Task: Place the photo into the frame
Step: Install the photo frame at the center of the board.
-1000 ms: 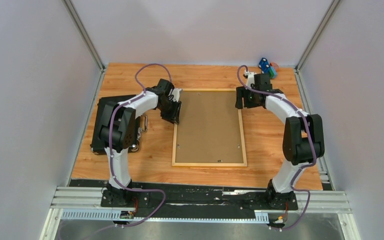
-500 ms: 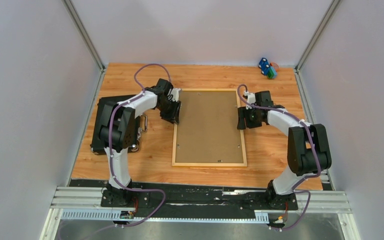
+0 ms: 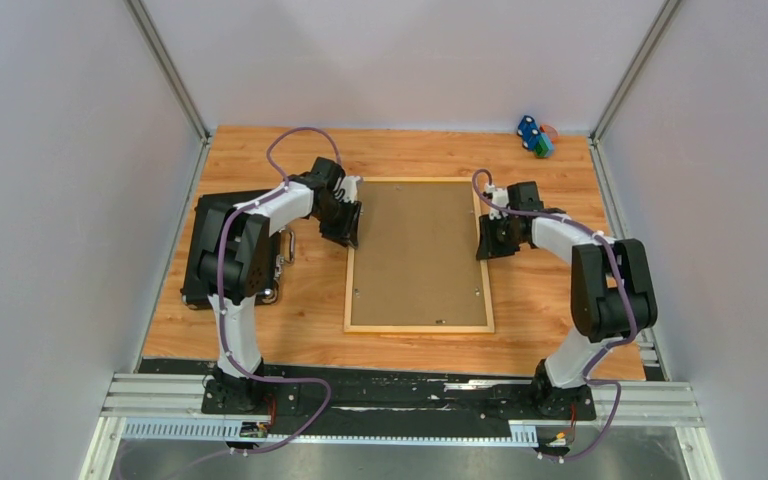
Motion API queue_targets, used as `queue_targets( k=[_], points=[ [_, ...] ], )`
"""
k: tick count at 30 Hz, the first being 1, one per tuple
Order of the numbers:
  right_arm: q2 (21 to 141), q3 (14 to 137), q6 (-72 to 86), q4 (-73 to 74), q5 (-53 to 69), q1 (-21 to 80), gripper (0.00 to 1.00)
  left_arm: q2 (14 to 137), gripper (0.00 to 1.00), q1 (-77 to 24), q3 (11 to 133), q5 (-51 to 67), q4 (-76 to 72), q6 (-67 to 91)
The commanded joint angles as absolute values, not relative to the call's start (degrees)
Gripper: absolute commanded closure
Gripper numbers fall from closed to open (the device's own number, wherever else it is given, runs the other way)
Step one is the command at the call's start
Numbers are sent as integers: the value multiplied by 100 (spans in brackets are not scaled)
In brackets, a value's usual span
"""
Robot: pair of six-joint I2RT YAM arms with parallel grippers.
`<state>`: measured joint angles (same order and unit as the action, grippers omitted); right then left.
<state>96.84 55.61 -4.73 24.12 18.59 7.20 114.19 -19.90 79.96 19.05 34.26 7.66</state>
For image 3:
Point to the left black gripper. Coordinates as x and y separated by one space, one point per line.
347 232

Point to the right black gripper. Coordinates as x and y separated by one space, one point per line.
488 247

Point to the brown backing board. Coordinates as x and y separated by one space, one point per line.
417 252

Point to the wooden picture frame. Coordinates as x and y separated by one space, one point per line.
420 328

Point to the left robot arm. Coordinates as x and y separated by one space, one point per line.
231 261

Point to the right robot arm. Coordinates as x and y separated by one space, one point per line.
611 292

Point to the blue green toy blocks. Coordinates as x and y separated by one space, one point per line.
534 138

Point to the orange round object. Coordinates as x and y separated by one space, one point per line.
550 132

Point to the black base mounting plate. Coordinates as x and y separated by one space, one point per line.
381 403

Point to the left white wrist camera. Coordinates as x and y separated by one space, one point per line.
348 190

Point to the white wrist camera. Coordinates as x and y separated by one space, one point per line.
348 190
498 196

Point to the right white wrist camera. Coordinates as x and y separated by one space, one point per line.
498 196

